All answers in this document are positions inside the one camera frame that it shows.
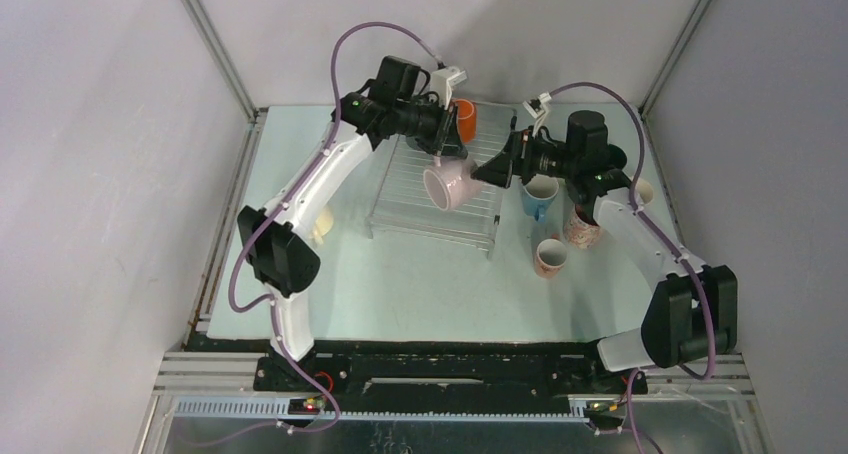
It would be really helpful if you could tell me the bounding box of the pink ghost pattern mug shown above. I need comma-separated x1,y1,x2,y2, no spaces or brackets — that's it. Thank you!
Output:
563,206,603,250

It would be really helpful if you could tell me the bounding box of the salmon pink mug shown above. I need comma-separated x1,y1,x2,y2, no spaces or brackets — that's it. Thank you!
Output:
632,178,655,207

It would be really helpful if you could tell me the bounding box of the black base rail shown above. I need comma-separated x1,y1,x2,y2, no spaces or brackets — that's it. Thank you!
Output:
253,340,629,413

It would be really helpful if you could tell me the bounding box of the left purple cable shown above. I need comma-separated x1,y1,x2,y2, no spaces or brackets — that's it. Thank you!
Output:
227,21,445,436

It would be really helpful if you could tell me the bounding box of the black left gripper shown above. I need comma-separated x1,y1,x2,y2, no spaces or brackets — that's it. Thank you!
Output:
394,95,467,159

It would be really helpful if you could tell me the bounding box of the grey cable duct strip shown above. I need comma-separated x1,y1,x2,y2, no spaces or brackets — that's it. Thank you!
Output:
171,396,589,423

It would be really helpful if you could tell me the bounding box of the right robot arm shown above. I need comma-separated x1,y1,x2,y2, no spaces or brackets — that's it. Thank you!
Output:
471,110,738,392

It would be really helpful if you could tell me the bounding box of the light blue dotted mug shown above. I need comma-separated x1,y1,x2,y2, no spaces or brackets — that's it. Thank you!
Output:
521,174,560,222

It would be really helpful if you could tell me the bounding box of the lilac mug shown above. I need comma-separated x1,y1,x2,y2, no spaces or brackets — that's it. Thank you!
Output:
422,158,484,212

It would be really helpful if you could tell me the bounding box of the white wire dish rack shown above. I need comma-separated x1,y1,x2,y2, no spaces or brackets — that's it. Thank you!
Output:
365,137,505,259

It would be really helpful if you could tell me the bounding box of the small terracotta cup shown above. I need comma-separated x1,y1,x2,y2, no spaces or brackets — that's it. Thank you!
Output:
533,238,568,279

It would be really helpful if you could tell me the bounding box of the cream mug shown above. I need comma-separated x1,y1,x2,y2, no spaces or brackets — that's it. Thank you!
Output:
311,206,335,245

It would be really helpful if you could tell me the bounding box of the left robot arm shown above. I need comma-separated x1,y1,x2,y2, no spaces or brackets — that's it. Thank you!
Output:
237,56,467,391

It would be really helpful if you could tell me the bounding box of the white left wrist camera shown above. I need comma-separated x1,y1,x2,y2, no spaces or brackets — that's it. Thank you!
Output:
429,66,467,108

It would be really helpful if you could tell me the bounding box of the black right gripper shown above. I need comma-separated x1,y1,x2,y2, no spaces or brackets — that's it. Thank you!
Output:
471,126,579,189

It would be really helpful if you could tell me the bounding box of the orange mug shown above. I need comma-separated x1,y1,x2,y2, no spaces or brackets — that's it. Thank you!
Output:
454,99,478,144

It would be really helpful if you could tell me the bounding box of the dark teal mug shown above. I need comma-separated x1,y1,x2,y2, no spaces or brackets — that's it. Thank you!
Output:
607,144,628,170

